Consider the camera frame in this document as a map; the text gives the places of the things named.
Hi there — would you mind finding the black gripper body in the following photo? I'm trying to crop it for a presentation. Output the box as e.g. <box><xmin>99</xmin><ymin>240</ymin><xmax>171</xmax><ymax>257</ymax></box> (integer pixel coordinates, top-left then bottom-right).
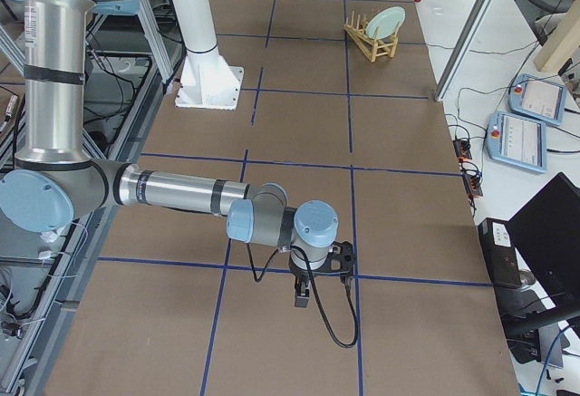
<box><xmin>289</xmin><ymin>263</ymin><xmax>316</xmax><ymax>292</ymax></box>

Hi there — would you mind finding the light green plate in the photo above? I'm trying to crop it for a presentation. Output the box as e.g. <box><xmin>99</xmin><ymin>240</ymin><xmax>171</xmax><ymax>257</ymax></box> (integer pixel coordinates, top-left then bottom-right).
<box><xmin>365</xmin><ymin>6</ymin><xmax>406</xmax><ymax>40</ymax></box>

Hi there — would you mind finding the wooden plate rack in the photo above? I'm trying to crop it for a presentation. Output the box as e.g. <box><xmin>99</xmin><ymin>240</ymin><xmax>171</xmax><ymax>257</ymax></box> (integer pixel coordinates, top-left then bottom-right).
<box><xmin>343</xmin><ymin>11</ymin><xmax>400</xmax><ymax>63</ymax></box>

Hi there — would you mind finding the brown paper table cover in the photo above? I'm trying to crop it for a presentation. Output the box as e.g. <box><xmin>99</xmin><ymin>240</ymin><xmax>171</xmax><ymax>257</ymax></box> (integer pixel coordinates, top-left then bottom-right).
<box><xmin>44</xmin><ymin>0</ymin><xmax>518</xmax><ymax>395</ymax></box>

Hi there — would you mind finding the black laptop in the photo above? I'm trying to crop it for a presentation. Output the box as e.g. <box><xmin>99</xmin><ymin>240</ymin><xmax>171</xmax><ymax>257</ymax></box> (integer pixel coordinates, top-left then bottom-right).
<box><xmin>504</xmin><ymin>172</ymin><xmax>579</xmax><ymax>299</ymax></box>

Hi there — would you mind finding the near teach pendant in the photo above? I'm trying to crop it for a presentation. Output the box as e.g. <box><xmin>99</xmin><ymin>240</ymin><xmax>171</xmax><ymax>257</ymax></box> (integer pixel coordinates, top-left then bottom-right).
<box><xmin>486</xmin><ymin>111</ymin><xmax>547</xmax><ymax>173</ymax></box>

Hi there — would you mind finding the teach pendant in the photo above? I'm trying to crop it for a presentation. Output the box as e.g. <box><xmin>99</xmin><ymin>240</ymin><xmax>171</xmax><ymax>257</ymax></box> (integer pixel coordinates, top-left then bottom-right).
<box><xmin>486</xmin><ymin>111</ymin><xmax>547</xmax><ymax>173</ymax></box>
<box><xmin>508</xmin><ymin>73</ymin><xmax>566</xmax><ymax>126</ymax></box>

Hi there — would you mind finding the far teach pendant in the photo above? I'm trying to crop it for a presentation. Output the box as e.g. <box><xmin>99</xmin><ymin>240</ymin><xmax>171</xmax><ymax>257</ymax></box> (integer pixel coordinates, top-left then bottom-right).
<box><xmin>508</xmin><ymin>73</ymin><xmax>566</xmax><ymax>126</ymax></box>

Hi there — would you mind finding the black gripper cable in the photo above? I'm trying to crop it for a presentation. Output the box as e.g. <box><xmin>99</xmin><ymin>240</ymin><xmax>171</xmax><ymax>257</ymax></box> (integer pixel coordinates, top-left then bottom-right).
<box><xmin>245</xmin><ymin>240</ymin><xmax>360</xmax><ymax>350</ymax></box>

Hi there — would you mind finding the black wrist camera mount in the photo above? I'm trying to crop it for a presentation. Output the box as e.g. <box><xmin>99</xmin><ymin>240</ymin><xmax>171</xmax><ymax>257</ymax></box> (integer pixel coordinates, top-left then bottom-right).
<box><xmin>326</xmin><ymin>241</ymin><xmax>356</xmax><ymax>277</ymax></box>

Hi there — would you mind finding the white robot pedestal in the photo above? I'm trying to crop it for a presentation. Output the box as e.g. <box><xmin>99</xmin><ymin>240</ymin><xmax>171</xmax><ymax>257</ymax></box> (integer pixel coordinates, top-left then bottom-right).
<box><xmin>172</xmin><ymin>0</ymin><xmax>244</xmax><ymax>110</ymax></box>

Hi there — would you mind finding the aluminium side frame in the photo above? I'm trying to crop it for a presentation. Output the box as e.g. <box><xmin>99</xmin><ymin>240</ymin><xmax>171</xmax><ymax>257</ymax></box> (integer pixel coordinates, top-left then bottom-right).
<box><xmin>0</xmin><ymin>0</ymin><xmax>173</xmax><ymax>396</ymax></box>

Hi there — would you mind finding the aluminium frame post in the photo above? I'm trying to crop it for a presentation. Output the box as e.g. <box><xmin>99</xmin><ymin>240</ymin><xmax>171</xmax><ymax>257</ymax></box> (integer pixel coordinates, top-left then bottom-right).
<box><xmin>434</xmin><ymin>0</ymin><xmax>493</xmax><ymax>101</ymax></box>

